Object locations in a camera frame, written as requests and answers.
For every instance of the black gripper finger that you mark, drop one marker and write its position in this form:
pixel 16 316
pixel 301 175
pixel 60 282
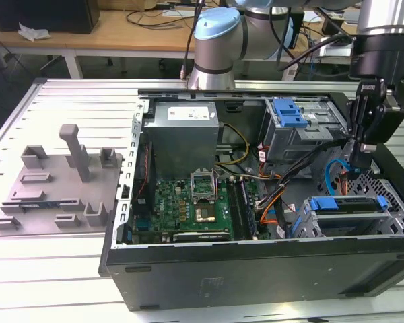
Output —
pixel 366 156
pixel 351 117

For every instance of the hard disk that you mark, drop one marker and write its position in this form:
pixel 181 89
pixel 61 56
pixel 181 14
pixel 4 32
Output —
pixel 323 203

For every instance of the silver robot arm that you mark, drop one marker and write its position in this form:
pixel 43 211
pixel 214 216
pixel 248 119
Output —
pixel 219 43

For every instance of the grey disk bay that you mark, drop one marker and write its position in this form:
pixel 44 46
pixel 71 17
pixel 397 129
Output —
pixel 357 218

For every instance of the wooden desk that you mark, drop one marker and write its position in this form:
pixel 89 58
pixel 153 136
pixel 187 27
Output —
pixel 121 37
pixel 336 52

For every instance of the small black box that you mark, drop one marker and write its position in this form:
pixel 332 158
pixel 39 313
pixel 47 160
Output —
pixel 330 27

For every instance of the blue plastic latch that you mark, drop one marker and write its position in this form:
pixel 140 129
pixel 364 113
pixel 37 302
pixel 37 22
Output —
pixel 289 114

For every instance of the grey drive cage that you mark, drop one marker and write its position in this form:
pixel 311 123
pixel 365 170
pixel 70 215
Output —
pixel 289 141

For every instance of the installed RAM stick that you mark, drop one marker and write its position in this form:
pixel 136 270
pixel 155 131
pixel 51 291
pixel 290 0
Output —
pixel 249 212

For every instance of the black RAM slot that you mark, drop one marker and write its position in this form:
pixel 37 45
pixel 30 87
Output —
pixel 235 208

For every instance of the black PC case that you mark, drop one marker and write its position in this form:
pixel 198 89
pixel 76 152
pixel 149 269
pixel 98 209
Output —
pixel 256 279

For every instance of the CPU socket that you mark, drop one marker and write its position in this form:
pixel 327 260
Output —
pixel 205 215

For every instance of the grey power supply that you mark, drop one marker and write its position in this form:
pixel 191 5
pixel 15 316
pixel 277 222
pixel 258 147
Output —
pixel 182 141

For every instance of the black graphics card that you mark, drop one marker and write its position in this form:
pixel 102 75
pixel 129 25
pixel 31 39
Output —
pixel 202 236

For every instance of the green motherboard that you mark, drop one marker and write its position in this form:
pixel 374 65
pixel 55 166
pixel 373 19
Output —
pixel 170 205

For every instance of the grey parts rack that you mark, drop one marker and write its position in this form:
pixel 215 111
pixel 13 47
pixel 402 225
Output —
pixel 54 188

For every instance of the black computer tower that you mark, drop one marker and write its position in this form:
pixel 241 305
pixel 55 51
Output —
pixel 54 17

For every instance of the RAM stick in rack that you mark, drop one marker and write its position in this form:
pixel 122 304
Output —
pixel 37 204

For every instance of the crumpled plastic bag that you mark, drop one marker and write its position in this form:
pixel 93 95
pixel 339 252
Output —
pixel 33 32

